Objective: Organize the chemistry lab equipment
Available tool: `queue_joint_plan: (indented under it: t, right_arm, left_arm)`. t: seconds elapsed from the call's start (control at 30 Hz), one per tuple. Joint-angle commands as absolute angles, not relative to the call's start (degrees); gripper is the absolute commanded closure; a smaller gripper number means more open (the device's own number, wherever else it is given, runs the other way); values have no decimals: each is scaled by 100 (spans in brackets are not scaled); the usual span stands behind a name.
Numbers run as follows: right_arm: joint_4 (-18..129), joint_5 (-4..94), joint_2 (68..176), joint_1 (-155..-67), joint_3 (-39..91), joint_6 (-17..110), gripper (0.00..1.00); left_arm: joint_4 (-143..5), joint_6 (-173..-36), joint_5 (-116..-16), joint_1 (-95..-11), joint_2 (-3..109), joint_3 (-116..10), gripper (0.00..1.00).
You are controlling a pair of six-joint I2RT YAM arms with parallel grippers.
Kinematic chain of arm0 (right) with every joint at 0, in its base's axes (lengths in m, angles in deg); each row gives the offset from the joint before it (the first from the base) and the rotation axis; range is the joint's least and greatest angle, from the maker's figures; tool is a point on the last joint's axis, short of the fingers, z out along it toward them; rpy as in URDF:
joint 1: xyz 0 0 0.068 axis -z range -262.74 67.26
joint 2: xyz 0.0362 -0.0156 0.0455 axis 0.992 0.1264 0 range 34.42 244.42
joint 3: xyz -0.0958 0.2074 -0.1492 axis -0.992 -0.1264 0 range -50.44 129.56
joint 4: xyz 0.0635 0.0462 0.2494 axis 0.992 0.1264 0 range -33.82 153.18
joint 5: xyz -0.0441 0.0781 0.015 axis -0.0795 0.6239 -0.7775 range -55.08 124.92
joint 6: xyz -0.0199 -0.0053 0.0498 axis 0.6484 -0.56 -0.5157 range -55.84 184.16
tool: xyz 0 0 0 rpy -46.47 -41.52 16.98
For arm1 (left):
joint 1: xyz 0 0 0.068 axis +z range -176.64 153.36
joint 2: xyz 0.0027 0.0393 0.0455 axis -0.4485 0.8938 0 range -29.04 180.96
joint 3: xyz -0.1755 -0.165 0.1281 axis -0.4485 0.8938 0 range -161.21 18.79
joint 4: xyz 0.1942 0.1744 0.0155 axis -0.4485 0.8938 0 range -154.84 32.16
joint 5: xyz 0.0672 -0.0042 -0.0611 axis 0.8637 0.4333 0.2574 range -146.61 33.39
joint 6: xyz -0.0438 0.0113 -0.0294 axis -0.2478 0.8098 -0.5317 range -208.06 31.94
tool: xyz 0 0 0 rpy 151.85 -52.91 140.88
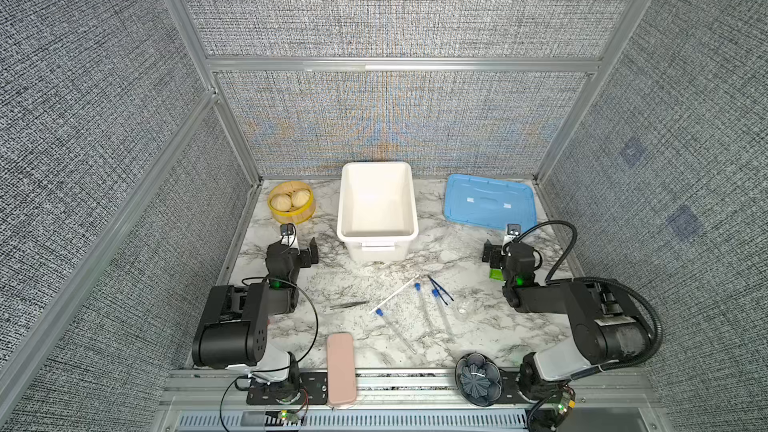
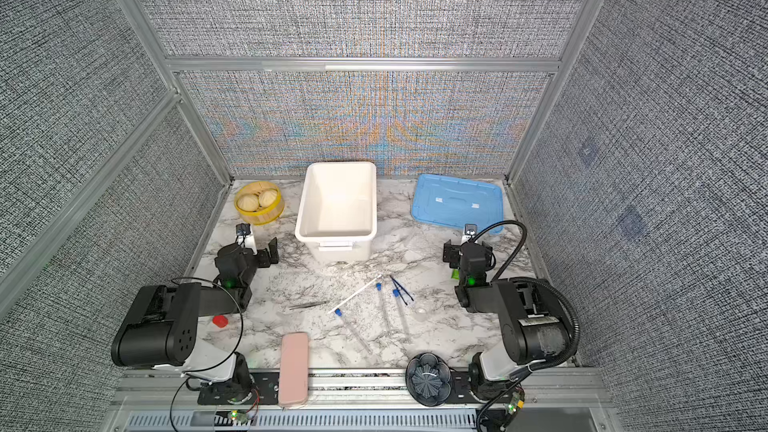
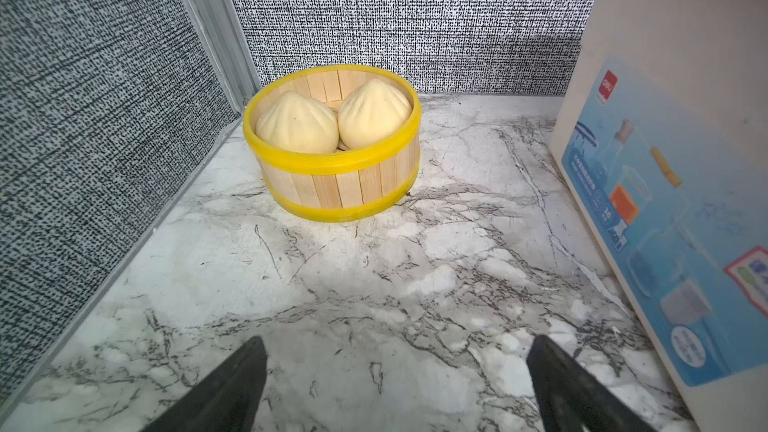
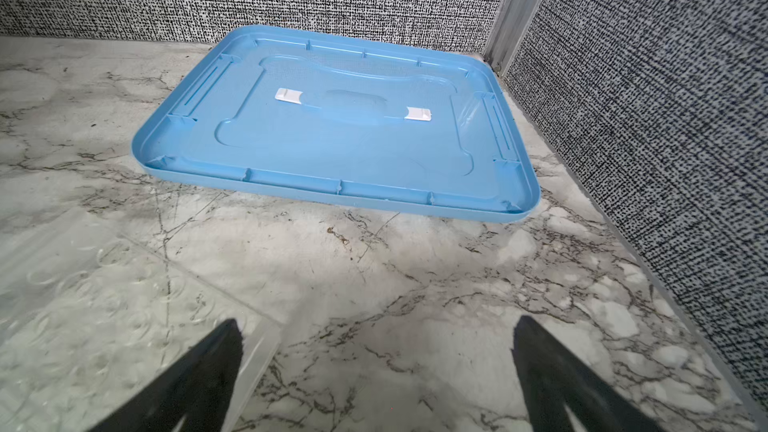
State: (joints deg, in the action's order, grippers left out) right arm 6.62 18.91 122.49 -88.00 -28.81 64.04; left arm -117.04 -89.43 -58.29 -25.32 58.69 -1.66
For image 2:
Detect blue-capped test tube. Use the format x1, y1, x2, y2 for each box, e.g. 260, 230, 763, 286
375, 282, 392, 334
334, 308, 373, 355
393, 289, 411, 341

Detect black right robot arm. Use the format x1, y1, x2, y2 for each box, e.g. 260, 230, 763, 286
442, 240, 581, 401

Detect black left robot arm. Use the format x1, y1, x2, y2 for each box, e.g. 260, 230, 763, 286
110, 239, 279, 405

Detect yellow bamboo steamer basket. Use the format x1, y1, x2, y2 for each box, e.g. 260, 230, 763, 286
234, 181, 285, 226

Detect left steamed bun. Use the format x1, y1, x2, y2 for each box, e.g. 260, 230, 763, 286
237, 194, 260, 212

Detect steamed bun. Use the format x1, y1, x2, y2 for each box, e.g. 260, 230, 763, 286
258, 189, 279, 208
237, 194, 260, 212

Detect blue plastic bin lid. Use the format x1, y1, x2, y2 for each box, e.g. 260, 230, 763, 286
411, 174, 504, 230

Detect right steamed bun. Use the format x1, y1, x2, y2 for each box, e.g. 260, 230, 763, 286
258, 189, 279, 208

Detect metal tweezers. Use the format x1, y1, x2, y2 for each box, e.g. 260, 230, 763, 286
289, 301, 328, 310

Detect red bottle cap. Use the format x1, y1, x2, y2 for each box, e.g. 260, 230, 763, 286
212, 315, 229, 328

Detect blue plastic tweezers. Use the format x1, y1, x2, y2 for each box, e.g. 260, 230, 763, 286
389, 275, 414, 306

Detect white plastic storage bin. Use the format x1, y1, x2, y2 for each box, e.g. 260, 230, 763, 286
295, 161, 377, 263

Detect clear glass stirring rod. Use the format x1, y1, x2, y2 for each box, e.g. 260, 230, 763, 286
329, 274, 383, 313

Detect pink rectangular case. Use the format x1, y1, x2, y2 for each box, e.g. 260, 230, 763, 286
278, 332, 309, 408

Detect black flower-shaped dish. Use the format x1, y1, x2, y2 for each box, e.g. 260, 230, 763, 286
405, 352, 453, 407

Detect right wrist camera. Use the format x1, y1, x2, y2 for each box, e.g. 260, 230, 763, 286
462, 224, 478, 243

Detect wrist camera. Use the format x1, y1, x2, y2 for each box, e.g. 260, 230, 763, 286
462, 224, 478, 243
235, 223, 256, 253

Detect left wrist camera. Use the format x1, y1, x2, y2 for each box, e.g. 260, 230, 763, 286
235, 223, 256, 253

